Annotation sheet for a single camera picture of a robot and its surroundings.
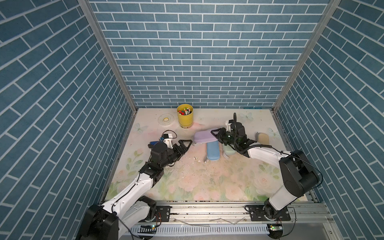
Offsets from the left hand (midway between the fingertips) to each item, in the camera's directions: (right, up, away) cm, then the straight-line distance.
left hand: (192, 146), depth 77 cm
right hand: (+11, +6, +10) cm, 16 cm away
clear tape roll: (-23, +15, +38) cm, 46 cm away
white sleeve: (+12, -5, +16) cm, 21 cm away
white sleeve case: (+47, +1, +24) cm, 53 cm away
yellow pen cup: (-6, +17, +22) cm, 28 cm away
